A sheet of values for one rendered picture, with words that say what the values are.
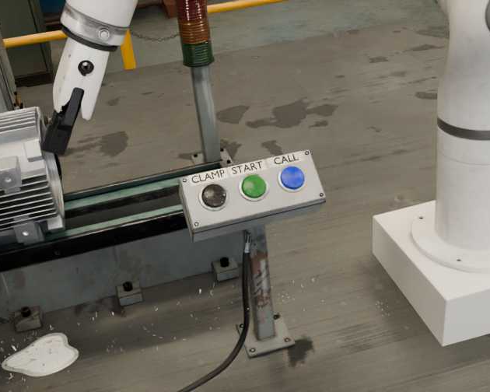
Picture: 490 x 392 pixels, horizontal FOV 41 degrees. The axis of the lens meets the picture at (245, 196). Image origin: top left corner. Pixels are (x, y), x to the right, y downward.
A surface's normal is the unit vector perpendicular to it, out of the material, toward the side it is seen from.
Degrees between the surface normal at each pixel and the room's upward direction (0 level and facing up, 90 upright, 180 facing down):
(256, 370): 0
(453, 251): 3
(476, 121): 90
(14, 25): 90
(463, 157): 90
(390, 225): 3
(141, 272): 90
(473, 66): 128
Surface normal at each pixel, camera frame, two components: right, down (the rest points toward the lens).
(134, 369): -0.09, -0.84
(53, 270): 0.28, 0.48
